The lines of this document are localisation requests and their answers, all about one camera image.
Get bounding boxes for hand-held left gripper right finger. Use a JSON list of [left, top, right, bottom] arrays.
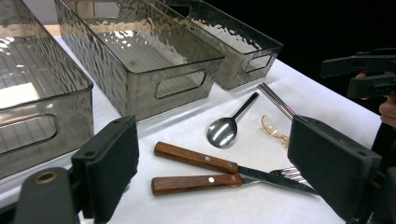
[[288, 115, 382, 222]]

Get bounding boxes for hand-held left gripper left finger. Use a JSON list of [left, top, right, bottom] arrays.
[[71, 115, 140, 223]]

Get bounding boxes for amber clear plastic spoon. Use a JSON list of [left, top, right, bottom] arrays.
[[261, 115, 291, 147]]

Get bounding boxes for smoked clear plastic bin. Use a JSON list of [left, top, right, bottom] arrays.
[[146, 0, 284, 91], [54, 0, 226, 121], [0, 0, 95, 180]]

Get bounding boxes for wooden handle knife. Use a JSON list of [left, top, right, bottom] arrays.
[[153, 141, 319, 196]]

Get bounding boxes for wooden handle fork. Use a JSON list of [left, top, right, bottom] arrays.
[[150, 167, 310, 197]]

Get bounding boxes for metal spoon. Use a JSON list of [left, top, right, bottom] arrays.
[[206, 91, 261, 149]]

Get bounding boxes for black curtain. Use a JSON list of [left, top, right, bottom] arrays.
[[202, 0, 396, 115]]

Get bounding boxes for white table cover sheet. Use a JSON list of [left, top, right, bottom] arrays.
[[0, 35, 384, 224]]

